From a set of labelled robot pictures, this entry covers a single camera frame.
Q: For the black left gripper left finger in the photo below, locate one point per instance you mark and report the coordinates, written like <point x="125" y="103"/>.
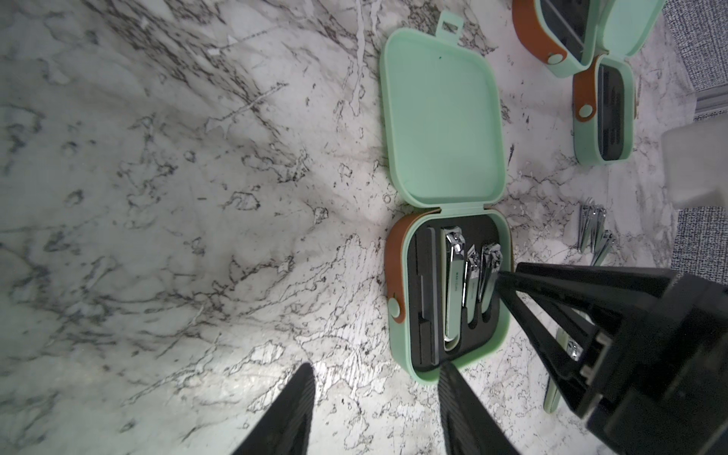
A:
<point x="285" y="427"/>

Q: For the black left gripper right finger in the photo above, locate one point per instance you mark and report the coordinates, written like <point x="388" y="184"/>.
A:
<point x="467" y="426"/>

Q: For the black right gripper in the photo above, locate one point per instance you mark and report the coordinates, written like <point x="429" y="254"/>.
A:
<point x="673" y="398"/>

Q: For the small green nail clipper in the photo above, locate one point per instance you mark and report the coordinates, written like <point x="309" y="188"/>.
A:
<point x="472" y="282"/>

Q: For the slanted green nail clipper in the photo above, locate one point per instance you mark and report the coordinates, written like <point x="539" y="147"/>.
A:
<point x="491" y="261"/>

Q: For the large green nail clipper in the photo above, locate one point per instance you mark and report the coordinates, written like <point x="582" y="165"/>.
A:
<point x="454" y="288"/>

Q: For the green nail kit case front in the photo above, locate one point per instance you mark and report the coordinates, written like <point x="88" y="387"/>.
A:
<point x="441" y="109"/>

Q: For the green nail kit case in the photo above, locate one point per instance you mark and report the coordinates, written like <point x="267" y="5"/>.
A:
<point x="441" y="109"/>
<point x="560" y="34"/>
<point x="604" y="95"/>

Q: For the small clipper beside pile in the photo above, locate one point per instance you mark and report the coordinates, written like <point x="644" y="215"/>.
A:
<point x="603" y="248"/>

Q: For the small clipper pile upper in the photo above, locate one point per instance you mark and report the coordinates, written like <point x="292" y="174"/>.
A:
<point x="592" y="219"/>

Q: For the grey nail file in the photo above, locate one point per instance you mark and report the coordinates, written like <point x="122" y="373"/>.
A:
<point x="430" y="290"/>

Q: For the green nail kit case right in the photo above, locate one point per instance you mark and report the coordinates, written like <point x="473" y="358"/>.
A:
<point x="604" y="95"/>

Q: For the green nail kit case middle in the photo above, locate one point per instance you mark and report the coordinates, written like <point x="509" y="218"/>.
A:
<point x="560" y="34"/>

